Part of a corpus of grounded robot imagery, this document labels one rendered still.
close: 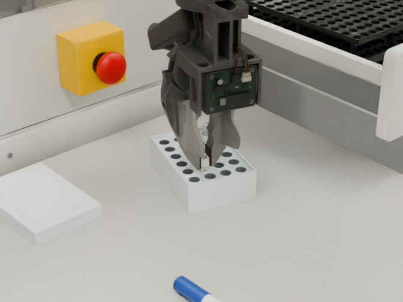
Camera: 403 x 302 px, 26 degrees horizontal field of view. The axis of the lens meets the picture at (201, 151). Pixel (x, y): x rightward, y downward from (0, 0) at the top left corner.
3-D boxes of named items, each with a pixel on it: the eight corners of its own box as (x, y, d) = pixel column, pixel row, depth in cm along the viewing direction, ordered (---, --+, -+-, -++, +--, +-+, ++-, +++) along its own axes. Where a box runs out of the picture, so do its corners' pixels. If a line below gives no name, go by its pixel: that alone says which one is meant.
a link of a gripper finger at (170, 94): (164, 136, 95) (167, 60, 91) (159, 130, 96) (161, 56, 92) (204, 130, 97) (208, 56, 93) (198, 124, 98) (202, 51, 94)
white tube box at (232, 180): (255, 199, 100) (256, 170, 98) (188, 214, 97) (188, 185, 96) (213, 151, 110) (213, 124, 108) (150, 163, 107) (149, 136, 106)
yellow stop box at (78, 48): (130, 84, 109) (128, 29, 106) (82, 100, 105) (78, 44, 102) (106, 71, 113) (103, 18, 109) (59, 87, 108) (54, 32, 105)
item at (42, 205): (103, 216, 97) (102, 204, 96) (35, 246, 92) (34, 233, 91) (41, 172, 105) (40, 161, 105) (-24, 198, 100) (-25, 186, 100)
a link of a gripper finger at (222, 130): (226, 184, 96) (223, 109, 91) (204, 160, 100) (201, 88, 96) (252, 178, 97) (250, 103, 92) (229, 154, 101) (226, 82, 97)
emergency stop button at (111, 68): (130, 81, 106) (129, 50, 104) (103, 90, 104) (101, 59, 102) (116, 74, 108) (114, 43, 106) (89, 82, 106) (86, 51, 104)
